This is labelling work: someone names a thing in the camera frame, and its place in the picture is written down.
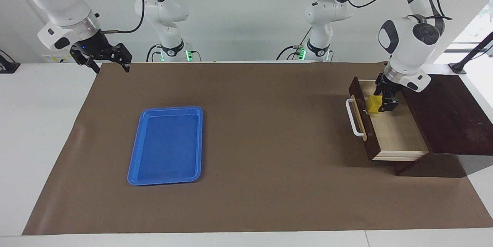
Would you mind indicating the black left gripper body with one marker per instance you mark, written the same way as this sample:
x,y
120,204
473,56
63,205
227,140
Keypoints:
x,y
387,87

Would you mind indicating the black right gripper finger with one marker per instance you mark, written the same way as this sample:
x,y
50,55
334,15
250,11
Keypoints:
x,y
123,56
93,64

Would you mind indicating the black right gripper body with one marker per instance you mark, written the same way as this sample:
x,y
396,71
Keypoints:
x,y
94,48

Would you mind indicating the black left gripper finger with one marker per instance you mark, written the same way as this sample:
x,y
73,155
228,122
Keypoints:
x,y
381,102
392,105

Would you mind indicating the yellow cube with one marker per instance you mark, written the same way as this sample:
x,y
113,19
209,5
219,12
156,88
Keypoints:
x,y
373,105

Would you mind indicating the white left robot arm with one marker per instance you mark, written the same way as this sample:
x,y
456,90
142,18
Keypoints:
x,y
408,42

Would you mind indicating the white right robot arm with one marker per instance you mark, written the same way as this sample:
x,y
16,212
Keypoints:
x,y
57,4

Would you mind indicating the dark wooden drawer cabinet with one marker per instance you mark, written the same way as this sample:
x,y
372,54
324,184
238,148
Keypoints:
x,y
450,116

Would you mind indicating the black clamp stand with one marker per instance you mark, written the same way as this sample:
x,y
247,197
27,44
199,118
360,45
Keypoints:
x,y
472,56

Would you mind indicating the blue plastic tray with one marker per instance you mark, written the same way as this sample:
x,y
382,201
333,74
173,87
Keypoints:
x,y
165,147

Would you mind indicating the brown paper table mat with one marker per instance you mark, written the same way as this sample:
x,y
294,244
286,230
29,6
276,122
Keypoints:
x,y
250,143

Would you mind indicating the white wall socket box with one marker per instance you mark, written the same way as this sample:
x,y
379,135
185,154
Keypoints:
x,y
54,59

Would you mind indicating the black desk mount base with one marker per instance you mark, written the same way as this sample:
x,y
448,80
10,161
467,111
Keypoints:
x,y
8,66

